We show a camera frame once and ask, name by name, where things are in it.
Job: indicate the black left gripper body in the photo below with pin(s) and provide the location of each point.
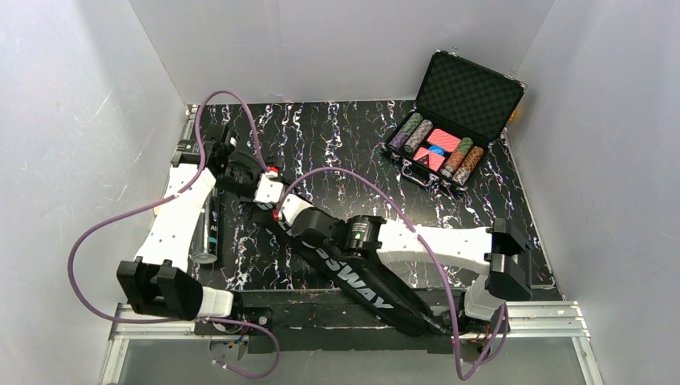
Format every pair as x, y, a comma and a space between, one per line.
211, 150

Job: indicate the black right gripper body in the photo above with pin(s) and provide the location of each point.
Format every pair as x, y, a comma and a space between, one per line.
334, 230

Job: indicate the clear shuttlecock tube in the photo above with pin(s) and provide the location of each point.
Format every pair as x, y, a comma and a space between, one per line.
204, 247

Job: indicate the black racket cover bag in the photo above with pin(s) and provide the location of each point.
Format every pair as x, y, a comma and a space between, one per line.
357, 271

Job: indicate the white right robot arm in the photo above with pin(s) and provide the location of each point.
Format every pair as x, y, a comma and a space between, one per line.
498, 254

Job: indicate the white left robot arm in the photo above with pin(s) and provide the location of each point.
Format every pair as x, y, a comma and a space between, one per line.
158, 281

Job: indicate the blue dealer chip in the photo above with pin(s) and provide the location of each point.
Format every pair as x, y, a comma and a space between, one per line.
436, 150

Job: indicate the poker chip row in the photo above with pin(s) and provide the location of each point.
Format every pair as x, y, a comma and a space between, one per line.
406, 130
417, 136
457, 156
468, 165

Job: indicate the pink card deck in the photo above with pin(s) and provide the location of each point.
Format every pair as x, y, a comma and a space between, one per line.
439, 137

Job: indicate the black poker chip case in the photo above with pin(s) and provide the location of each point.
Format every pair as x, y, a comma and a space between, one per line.
464, 99

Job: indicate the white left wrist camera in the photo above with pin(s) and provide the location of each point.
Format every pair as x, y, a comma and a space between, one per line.
269, 189

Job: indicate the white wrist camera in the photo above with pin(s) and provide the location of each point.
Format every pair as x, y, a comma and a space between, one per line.
269, 189
291, 207

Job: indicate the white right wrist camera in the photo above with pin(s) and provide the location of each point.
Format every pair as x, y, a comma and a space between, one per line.
291, 207

